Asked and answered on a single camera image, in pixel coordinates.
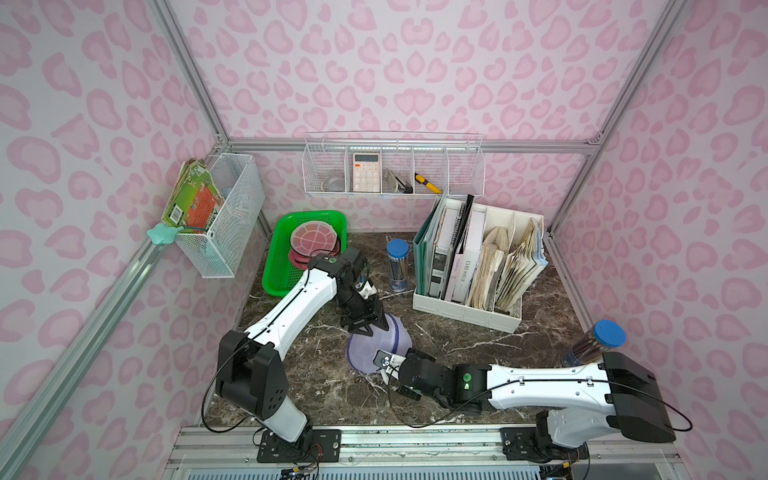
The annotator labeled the blue lid pencil jar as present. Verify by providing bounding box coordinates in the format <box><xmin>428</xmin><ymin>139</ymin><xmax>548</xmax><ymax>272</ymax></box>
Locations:
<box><xmin>386</xmin><ymin>239</ymin><xmax>410</xmax><ymax>293</ymax></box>

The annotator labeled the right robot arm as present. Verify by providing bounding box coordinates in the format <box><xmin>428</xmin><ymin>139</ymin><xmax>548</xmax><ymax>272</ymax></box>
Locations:
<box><xmin>373</xmin><ymin>349</ymin><xmax>676</xmax><ymax>449</ymax></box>

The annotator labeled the green plastic basket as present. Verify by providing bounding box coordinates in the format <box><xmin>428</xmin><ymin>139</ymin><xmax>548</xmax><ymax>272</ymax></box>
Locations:
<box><xmin>262</xmin><ymin>210</ymin><xmax>347</xmax><ymax>297</ymax></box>

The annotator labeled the clear tape roll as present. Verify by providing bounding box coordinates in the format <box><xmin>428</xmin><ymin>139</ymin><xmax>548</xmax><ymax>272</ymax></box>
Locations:
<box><xmin>321</xmin><ymin>175</ymin><xmax>346</xmax><ymax>193</ymax></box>

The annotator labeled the white mesh wall basket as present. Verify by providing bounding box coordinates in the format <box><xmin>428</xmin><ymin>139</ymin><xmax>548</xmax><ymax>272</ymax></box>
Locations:
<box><xmin>175</xmin><ymin>153</ymin><xmax>265</xmax><ymax>279</ymax></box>

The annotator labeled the blue lid jar right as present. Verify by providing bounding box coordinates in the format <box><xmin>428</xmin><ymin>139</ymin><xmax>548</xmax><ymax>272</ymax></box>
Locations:
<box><xmin>561</xmin><ymin>319</ymin><xmax>627</xmax><ymax>367</ymax></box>

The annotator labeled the green folder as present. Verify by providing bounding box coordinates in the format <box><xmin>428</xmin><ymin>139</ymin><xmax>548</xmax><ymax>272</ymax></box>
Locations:
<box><xmin>413</xmin><ymin>194</ymin><xmax>447</xmax><ymax>295</ymax></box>

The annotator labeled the purple mesh laundry bag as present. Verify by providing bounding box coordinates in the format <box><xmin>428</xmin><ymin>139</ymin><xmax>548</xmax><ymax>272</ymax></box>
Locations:
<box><xmin>346</xmin><ymin>313</ymin><xmax>413</xmax><ymax>374</ymax></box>

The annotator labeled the pink white book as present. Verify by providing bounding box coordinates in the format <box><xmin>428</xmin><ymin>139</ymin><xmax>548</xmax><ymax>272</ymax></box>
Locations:
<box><xmin>445</xmin><ymin>207</ymin><xmax>486</xmax><ymax>303</ymax></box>

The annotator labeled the beige paper stack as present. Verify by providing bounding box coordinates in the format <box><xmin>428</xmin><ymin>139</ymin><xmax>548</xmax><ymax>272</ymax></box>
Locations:
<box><xmin>466</xmin><ymin>226</ymin><xmax>510</xmax><ymax>311</ymax></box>

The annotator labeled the white calculator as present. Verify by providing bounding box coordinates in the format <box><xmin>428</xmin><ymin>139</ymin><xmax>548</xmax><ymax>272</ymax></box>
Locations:
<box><xmin>352</xmin><ymin>152</ymin><xmax>382</xmax><ymax>193</ymax></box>

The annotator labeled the black binder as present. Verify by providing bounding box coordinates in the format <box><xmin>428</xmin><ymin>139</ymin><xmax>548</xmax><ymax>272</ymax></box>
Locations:
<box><xmin>442</xmin><ymin>194</ymin><xmax>475</xmax><ymax>301</ymax></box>

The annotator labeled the pink mesh laundry bag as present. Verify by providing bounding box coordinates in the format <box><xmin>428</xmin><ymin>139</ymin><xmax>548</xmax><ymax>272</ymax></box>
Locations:
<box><xmin>289</xmin><ymin>220</ymin><xmax>341</xmax><ymax>270</ymax></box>

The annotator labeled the white wire wall shelf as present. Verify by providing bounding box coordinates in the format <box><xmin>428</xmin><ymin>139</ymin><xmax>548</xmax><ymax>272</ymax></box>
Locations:
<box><xmin>301</xmin><ymin>131</ymin><xmax>485</xmax><ymax>197</ymax></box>

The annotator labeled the yellow black utility knife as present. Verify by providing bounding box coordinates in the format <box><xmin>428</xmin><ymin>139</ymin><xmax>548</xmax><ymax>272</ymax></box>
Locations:
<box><xmin>414</xmin><ymin>173</ymin><xmax>442</xmax><ymax>195</ymax></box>

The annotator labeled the mint green star hook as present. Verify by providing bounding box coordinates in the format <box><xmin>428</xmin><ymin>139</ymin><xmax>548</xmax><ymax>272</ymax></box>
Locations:
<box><xmin>147</xmin><ymin>222</ymin><xmax>183</xmax><ymax>246</ymax></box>

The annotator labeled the green red booklet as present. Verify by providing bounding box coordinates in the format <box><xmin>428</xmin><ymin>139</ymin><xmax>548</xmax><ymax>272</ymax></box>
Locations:
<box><xmin>161</xmin><ymin>159</ymin><xmax>225</xmax><ymax>233</ymax></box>

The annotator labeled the white file organizer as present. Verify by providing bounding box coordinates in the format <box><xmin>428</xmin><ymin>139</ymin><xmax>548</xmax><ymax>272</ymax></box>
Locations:
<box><xmin>413</xmin><ymin>197</ymin><xmax>548</xmax><ymax>333</ymax></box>

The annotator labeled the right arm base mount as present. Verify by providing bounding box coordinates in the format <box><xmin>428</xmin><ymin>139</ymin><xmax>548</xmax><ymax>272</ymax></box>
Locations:
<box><xmin>500</xmin><ymin>417</ymin><xmax>589</xmax><ymax>464</ymax></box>

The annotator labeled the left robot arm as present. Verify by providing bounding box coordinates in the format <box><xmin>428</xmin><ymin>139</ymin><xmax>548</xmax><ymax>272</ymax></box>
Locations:
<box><xmin>212</xmin><ymin>247</ymin><xmax>389</xmax><ymax>443</ymax></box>

